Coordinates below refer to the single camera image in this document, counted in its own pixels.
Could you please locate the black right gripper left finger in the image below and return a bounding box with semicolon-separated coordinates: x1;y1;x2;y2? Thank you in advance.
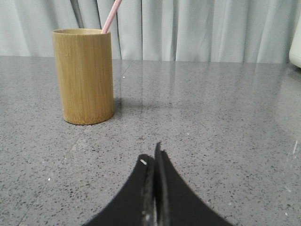
85;154;155;226

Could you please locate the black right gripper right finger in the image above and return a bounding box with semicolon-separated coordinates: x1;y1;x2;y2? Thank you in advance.
154;142;231;226

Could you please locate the bamboo wooden cup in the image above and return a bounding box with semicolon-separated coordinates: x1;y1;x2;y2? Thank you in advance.
52;28;114;125

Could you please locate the grey-white curtain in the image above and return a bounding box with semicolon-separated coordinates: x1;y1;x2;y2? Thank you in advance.
0;0;301;63

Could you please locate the white object at edge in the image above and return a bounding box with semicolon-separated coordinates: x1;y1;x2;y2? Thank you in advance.
289;36;301;68

